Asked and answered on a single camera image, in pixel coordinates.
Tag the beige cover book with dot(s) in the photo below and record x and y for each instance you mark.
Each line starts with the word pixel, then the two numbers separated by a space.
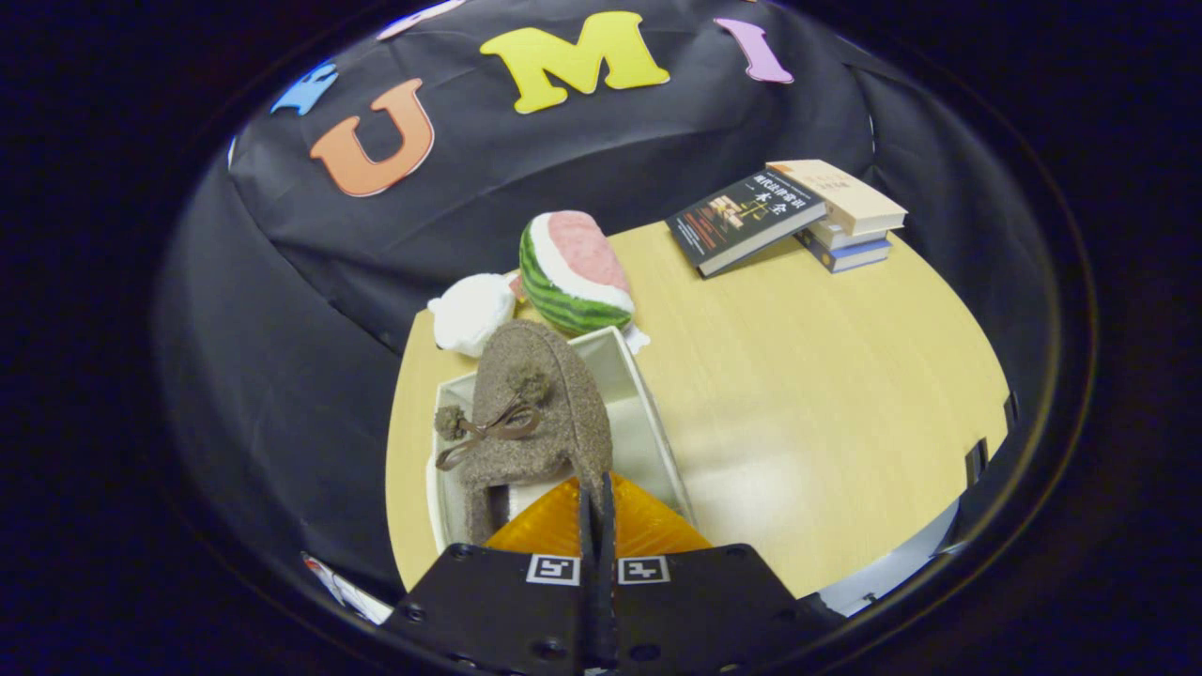
pixel 840 192

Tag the grey fabric storage box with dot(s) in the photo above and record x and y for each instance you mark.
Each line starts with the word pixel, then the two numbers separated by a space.
pixel 639 441

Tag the brown fuzzy shoe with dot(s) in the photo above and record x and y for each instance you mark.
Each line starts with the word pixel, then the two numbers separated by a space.
pixel 554 394

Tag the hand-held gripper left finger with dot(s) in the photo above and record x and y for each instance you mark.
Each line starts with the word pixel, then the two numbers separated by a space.
pixel 507 610

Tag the white red object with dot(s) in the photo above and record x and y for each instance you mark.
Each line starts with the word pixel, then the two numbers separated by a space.
pixel 347 591

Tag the white plush toy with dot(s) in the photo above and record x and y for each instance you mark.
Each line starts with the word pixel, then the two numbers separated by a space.
pixel 470 314

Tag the black cover book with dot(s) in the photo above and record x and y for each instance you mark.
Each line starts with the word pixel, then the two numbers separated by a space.
pixel 737 218

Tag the white cover book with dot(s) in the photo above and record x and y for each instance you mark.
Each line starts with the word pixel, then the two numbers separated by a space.
pixel 840 235

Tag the watermelon slice plush toy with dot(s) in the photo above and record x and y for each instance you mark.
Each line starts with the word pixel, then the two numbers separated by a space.
pixel 573 268

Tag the blue cover book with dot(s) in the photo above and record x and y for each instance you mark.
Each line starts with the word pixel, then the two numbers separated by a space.
pixel 850 255

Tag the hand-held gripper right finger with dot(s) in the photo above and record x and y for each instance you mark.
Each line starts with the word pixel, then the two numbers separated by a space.
pixel 695 610

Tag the black table edge bracket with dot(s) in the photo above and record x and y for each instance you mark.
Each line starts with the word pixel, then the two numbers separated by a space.
pixel 1010 410

